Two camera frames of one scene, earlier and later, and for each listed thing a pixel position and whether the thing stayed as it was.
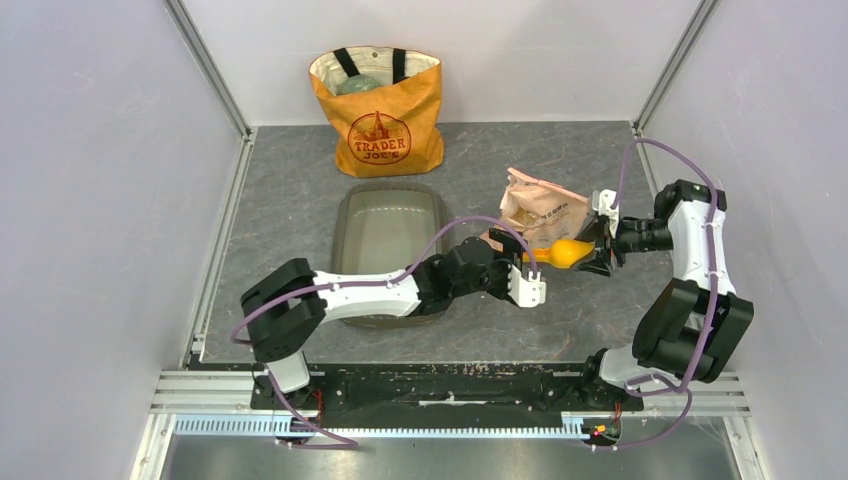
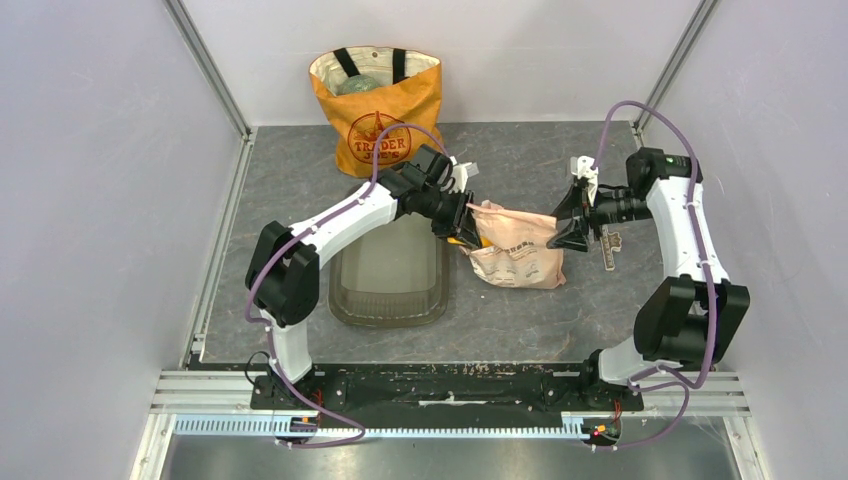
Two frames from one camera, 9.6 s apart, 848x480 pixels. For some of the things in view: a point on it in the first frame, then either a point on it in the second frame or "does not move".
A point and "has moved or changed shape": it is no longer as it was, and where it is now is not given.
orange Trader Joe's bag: x=386 y=102 does not move
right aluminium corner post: x=679 y=55 does not move
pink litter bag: x=542 y=212 has moved or changed shape
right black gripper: x=600 y=233 → x=577 y=206
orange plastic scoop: x=563 y=254 has moved or changed shape
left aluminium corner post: x=208 y=66 does not move
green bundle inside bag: x=357 y=83 does not move
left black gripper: x=512 y=254 → x=462 y=223
